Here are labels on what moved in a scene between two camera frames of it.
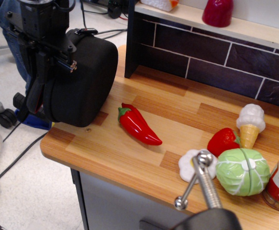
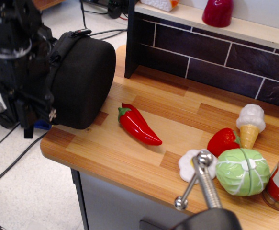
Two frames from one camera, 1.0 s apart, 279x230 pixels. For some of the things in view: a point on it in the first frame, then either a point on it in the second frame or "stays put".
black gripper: x=45 y=28 → x=22 y=81
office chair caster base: x=7 y=118 stays put
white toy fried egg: x=187 y=169 stays put
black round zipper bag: x=78 y=95 stays put
